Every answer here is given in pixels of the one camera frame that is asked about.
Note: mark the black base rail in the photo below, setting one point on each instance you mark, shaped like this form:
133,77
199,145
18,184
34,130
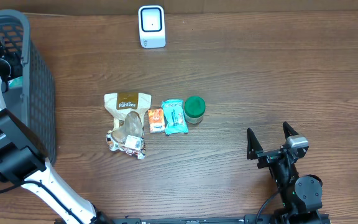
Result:
247,219

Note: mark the white barcode scanner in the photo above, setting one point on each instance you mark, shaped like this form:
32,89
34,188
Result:
152,27

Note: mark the teal snack packet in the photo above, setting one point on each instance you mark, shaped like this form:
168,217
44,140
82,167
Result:
174,116

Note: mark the beige granola bag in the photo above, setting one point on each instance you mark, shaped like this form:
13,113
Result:
128,111

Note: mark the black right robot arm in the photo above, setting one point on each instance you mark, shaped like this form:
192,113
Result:
301,196

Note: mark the small teal white box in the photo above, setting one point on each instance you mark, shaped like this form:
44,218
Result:
16,83

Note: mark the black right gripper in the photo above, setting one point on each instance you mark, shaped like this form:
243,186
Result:
267,156

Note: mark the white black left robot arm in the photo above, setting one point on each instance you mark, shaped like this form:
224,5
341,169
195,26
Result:
24,161

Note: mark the orange snack packet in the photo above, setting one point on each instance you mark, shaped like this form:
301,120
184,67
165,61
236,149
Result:
156,121

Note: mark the grey plastic mesh basket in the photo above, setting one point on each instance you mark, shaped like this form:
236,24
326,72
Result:
34,101

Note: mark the green lid jar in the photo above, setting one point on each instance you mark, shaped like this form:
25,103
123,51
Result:
194,109

